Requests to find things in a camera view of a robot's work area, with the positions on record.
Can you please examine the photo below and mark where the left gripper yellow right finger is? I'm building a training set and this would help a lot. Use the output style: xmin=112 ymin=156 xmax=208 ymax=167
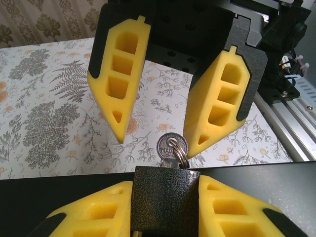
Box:
xmin=198 ymin=175 xmax=311 ymax=237

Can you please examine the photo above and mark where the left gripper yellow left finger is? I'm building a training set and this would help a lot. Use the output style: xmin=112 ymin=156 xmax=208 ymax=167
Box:
xmin=32 ymin=180 xmax=133 ymax=237

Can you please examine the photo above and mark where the silver key ring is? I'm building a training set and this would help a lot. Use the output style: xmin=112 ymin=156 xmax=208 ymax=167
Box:
xmin=166 ymin=137 xmax=190 ymax=171

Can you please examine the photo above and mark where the silver key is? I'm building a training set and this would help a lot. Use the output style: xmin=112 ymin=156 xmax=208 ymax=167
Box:
xmin=157 ymin=132 xmax=190 ymax=171

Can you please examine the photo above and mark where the black padlock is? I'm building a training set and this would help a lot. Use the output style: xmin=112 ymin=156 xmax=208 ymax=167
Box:
xmin=130 ymin=165 xmax=201 ymax=237

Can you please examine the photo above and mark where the black box starry night lid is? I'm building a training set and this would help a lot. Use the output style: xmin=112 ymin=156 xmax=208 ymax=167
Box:
xmin=0 ymin=159 xmax=316 ymax=237

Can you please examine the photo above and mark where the floral table cloth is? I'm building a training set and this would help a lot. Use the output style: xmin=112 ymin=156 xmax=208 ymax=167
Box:
xmin=0 ymin=37 xmax=294 ymax=180

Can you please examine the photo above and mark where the aluminium front frame rail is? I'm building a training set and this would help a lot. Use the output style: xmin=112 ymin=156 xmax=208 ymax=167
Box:
xmin=254 ymin=93 xmax=316 ymax=162

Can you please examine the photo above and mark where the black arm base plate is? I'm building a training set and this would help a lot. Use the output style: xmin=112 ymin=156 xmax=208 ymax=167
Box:
xmin=266 ymin=83 xmax=301 ymax=105

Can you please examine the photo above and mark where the grey slotted cable duct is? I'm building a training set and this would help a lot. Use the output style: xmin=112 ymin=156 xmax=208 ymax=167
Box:
xmin=295 ymin=78 xmax=316 ymax=106

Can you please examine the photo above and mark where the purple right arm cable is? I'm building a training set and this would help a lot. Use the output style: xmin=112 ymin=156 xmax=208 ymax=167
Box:
xmin=296 ymin=55 xmax=311 ymax=76

